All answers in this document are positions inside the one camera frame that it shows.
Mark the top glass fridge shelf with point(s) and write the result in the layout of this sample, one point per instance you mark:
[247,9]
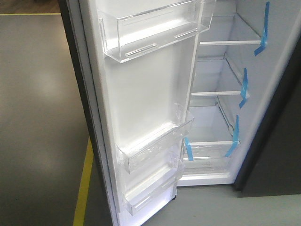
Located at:
[229,30]

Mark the yellow floor tape line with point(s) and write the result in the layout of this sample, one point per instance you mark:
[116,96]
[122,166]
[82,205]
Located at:
[81,204]

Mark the fridge door white inside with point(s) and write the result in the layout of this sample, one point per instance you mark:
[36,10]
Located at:
[124,102]

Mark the glass fridge shelf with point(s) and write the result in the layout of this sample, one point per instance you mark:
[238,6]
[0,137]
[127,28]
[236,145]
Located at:
[215,77]
[209,125]
[229,30]

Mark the middle blue tape strip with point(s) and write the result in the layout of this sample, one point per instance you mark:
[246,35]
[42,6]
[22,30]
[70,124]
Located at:
[244,89]

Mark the middle glass fridge shelf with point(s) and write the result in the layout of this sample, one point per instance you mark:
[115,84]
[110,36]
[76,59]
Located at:
[215,77]

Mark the blue tape strip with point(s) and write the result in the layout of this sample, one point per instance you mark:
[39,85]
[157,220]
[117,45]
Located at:
[264,38]
[244,89]

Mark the top blue tape strip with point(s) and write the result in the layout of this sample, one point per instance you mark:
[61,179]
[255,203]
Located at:
[264,38]

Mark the lower right blue tape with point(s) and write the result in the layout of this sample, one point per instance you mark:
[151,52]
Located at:
[235,140]

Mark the top clear door bin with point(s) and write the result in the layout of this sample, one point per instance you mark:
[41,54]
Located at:
[133,28]

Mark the lower left blue tape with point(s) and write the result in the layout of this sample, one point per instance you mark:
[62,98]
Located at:
[188,149]

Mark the clear door bin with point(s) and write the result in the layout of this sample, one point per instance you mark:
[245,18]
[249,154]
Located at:
[149,189]
[158,141]
[133,28]

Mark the clear crisper drawer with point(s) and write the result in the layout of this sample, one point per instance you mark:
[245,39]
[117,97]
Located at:
[207,159]

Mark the open grey fridge body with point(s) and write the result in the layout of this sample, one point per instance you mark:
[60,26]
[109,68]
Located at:
[265,163]

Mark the middle clear door bin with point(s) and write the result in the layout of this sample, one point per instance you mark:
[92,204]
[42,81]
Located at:
[158,141]

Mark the bottom clear door bin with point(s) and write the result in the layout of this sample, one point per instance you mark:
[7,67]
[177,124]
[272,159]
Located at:
[149,189]

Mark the blue tape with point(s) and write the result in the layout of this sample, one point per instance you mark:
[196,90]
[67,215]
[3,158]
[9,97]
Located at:
[188,149]
[235,140]

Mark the bottom glass fridge shelf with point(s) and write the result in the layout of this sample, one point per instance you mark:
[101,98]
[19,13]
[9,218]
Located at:
[209,125]

